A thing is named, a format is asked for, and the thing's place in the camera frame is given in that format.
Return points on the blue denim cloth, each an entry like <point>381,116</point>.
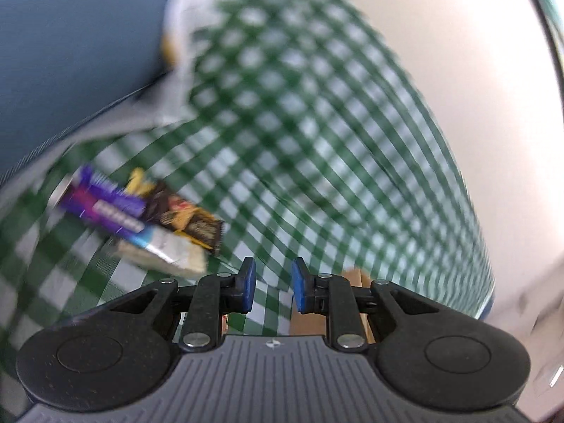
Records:
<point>66,53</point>

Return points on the purple snack packet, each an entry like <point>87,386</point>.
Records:
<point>105,205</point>

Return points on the green checked cloth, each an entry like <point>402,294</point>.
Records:
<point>286,119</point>

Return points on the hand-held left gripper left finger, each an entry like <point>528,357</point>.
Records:
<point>248,283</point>

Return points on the dark brown snack bar packet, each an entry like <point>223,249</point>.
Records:
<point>185,222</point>

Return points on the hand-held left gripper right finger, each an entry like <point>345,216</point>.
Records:
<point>300,285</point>

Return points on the white wafer packet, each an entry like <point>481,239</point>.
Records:
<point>167,253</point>

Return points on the gold snack packet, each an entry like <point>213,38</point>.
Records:
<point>139,183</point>

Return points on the brown cardboard box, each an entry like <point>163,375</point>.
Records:
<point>305,325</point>

